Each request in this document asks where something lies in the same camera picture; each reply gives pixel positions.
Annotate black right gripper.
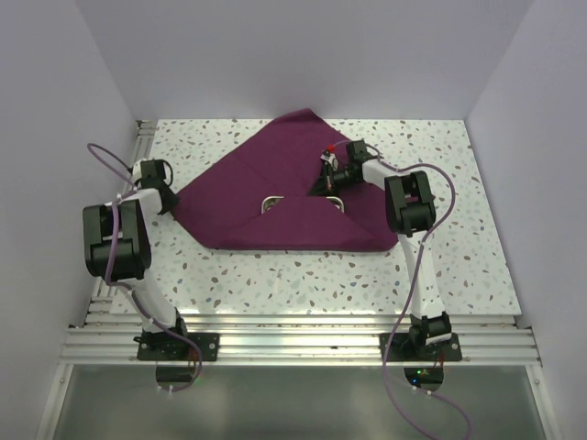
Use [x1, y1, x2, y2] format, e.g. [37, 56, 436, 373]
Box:
[305, 163, 360, 204]

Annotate stainless steel tray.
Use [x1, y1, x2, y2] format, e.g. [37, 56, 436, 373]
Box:
[260, 195, 345, 214]

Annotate purple cloth mat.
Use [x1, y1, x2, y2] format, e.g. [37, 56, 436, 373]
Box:
[172, 109, 398, 252]

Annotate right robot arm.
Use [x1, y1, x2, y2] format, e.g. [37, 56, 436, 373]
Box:
[310, 140, 456, 360]

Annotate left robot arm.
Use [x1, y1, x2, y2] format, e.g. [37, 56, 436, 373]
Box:
[83, 159, 191, 360]

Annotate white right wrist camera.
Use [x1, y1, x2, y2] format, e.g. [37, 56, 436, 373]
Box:
[320, 144, 338, 170]

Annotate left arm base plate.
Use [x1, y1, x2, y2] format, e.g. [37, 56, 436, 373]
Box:
[133, 332, 220, 362]

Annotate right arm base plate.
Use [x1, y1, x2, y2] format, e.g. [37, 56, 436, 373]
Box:
[379, 333, 463, 363]

